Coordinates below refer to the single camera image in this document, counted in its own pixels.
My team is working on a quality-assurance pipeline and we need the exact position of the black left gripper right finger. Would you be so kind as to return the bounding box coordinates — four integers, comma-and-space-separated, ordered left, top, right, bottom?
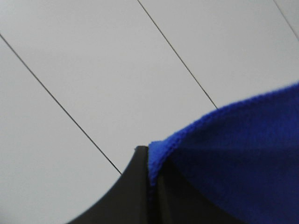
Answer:
149, 160, 238, 224

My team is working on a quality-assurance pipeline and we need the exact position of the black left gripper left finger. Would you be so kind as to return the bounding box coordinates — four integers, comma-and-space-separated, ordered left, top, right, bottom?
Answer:
70, 146, 150, 224

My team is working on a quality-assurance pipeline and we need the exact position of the blue microfiber towel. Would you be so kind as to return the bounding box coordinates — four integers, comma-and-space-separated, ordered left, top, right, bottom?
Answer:
148, 83, 299, 224

